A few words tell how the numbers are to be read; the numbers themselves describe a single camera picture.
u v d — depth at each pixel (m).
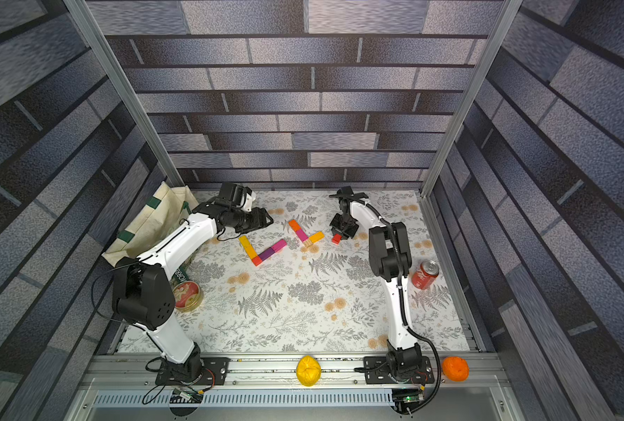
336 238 1.01
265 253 0.98
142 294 0.47
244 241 1.03
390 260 0.62
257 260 0.97
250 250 1.00
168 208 0.93
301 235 1.04
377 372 0.73
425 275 0.83
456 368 0.70
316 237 1.04
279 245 1.02
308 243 1.00
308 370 0.69
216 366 0.75
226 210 0.66
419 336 0.65
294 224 1.08
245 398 0.78
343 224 0.90
